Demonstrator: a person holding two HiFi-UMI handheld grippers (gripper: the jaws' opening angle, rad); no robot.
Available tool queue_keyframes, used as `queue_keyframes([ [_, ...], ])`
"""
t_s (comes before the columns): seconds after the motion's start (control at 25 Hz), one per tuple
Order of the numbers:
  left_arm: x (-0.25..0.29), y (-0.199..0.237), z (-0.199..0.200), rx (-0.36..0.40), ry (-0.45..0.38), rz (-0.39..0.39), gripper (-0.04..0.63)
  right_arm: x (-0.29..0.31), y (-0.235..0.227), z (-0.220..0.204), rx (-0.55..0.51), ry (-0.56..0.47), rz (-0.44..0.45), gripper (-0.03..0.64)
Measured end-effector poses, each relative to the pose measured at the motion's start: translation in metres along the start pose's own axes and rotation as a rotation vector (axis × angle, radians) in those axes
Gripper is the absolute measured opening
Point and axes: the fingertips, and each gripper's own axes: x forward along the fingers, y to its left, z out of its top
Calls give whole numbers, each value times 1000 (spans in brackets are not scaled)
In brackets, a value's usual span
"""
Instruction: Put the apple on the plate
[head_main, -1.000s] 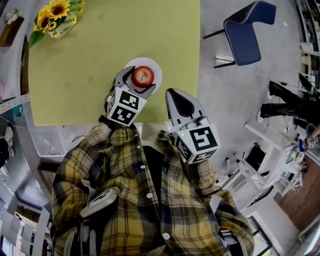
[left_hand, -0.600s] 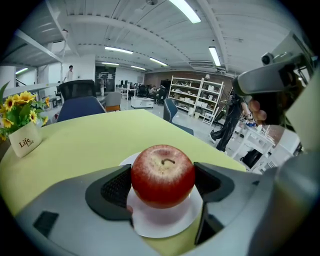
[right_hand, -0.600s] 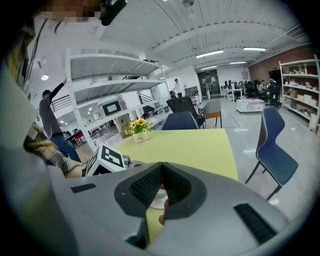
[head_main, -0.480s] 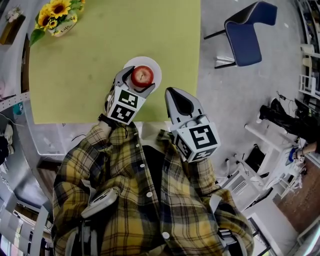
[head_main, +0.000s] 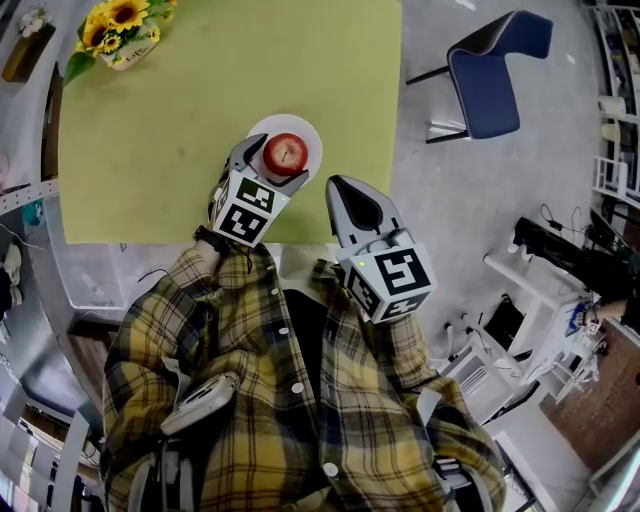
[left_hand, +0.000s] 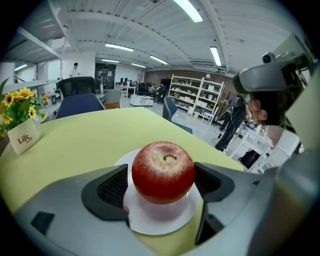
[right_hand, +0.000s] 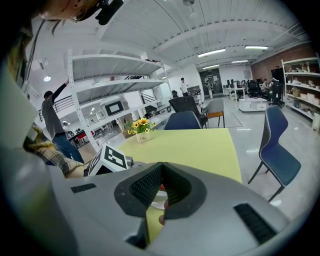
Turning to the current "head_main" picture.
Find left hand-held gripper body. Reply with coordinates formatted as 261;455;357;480
207;167;292;247

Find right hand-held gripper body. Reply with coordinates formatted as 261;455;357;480
334;227;438;325

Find red apple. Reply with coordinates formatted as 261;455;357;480
262;132;308;176

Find white round plate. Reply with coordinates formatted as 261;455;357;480
244;113;324;189

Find person's left forearm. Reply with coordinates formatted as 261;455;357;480
149;234;234;321

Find person's right forearm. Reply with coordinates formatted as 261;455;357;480
372;314;436;396

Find table with green tablecloth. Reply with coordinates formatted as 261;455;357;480
58;0;404;246

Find black bag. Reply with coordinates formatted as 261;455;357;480
483;294;526;351

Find white swivel chair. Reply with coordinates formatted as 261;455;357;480
439;314;541;426

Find white desk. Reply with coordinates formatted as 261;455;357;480
482;252;601;381

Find blue chair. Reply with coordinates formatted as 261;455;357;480
404;9;554;145

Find clear plastic storage bin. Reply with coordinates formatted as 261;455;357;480
52;242;171;311

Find yellow plaid shirt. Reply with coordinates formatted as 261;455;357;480
99;244;506;512

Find sunflowers in white pot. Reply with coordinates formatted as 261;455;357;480
62;0;177;86

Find brown wooden panel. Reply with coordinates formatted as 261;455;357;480
40;74;64;181

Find brown wooden cabinet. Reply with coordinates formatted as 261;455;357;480
67;319;124;396

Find teal bag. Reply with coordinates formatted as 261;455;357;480
20;199;45;227

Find grey metal shelf rack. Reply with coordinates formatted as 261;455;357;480
0;177;60;211

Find brown wooden table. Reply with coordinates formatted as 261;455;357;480
539;317;640;471

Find wooden box with white flowers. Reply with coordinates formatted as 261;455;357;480
1;4;56;84

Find white storage shelves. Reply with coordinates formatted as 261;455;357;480
584;0;640;201

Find white strap-mounted device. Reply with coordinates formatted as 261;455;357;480
159;374;239;436

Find black strap buckle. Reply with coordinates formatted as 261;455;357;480
434;457;476;494

